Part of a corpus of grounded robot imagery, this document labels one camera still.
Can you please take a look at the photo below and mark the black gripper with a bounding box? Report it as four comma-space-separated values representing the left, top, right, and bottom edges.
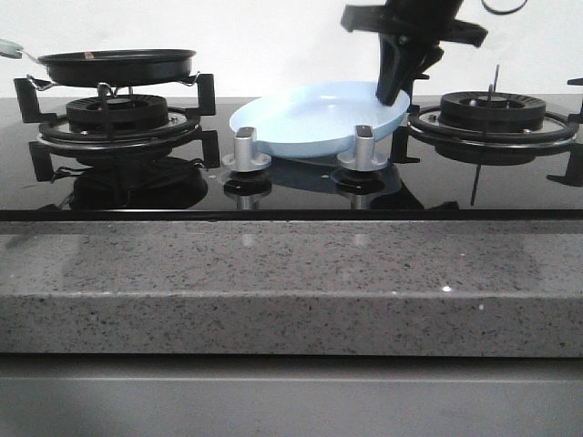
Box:
341, 0, 487, 105

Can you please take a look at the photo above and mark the left black gas burner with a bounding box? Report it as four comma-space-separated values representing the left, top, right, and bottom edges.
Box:
66, 95, 169, 134

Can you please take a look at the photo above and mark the black glass cooktop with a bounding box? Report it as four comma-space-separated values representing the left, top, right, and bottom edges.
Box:
1, 98, 582, 221

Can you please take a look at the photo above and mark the light blue plate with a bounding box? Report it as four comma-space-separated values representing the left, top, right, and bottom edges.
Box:
230, 81, 410, 158

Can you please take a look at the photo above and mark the right black pan support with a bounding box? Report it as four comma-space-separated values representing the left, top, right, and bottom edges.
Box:
390, 82, 582, 188

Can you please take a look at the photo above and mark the black pan support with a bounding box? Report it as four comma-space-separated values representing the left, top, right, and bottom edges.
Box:
390, 82, 582, 188
17, 94, 220, 180

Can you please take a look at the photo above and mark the black frying pan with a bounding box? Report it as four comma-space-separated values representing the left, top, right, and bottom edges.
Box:
1, 39, 197, 87

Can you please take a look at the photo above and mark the right silver stove knob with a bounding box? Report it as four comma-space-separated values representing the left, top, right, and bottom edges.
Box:
337, 125, 388, 172

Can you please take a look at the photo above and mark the wire pan stand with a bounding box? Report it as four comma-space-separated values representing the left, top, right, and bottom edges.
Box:
14, 72, 215, 113

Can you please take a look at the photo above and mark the left black pan support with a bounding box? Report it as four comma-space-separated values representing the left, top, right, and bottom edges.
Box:
17, 94, 220, 180

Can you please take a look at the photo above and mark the silver stove knob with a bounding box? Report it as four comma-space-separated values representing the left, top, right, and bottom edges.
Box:
337, 125, 388, 172
221, 127, 271, 173

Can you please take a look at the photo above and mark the right black gas burner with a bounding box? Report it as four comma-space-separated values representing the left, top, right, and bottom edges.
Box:
438, 91, 547, 133

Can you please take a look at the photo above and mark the black gas burner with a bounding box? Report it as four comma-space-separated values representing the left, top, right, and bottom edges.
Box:
438, 91, 547, 133
66, 95, 169, 134

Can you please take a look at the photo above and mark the left silver stove knob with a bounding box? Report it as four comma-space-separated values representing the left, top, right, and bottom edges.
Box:
221, 127, 271, 173

